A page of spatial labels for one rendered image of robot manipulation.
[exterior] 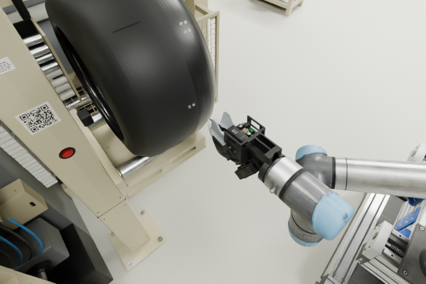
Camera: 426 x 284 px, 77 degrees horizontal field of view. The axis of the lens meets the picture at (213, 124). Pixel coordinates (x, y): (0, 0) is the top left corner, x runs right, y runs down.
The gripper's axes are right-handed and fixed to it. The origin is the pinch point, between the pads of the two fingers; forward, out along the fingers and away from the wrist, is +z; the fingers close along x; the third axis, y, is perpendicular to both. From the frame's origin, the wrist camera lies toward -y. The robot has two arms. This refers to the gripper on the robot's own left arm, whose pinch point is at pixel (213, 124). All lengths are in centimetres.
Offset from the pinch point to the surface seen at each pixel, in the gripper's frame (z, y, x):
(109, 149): 45, -35, 21
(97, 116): 52, -23, 18
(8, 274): 15, -26, 60
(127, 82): 12.1, 13.7, 13.2
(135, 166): 23.4, -26.5, 17.8
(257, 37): 149, -103, -175
